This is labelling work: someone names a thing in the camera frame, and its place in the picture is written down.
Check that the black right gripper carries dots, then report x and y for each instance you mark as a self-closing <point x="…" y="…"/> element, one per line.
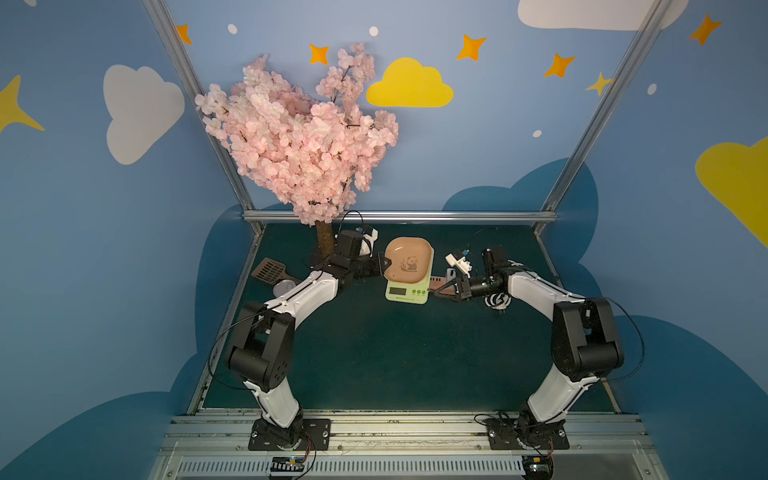
<point x="458" y="288"/>

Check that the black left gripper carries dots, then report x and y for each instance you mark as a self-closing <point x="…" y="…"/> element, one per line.
<point x="365" y="267"/>

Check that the green electronic scale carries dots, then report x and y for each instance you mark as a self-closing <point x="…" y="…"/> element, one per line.
<point x="407" y="287"/>

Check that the orange power strip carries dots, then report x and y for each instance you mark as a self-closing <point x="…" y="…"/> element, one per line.
<point x="442" y="285"/>

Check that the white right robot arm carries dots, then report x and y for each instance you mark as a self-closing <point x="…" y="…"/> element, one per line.
<point x="585" y="344"/>

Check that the pink panda dish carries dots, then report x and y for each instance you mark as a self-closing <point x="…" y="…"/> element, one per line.
<point x="411" y="260"/>

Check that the silver tin can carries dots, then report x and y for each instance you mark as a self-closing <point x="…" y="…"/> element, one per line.
<point x="283" y="287"/>

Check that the brown litter scoop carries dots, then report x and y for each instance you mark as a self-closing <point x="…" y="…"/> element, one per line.
<point x="272" y="272"/>

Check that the pink cherry blossom tree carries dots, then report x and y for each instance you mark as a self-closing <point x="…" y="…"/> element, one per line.
<point x="314" y="154"/>

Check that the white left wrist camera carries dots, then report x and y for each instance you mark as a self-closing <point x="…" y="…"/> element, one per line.
<point x="369" y="237"/>

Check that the aluminium frame rail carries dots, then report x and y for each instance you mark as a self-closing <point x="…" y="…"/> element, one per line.
<point x="452" y="217"/>

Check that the slotted aluminium base rail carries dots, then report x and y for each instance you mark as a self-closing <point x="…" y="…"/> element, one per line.
<point x="408" y="445"/>

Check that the aluminium frame post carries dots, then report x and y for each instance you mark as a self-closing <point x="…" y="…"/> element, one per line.
<point x="638" y="49"/>

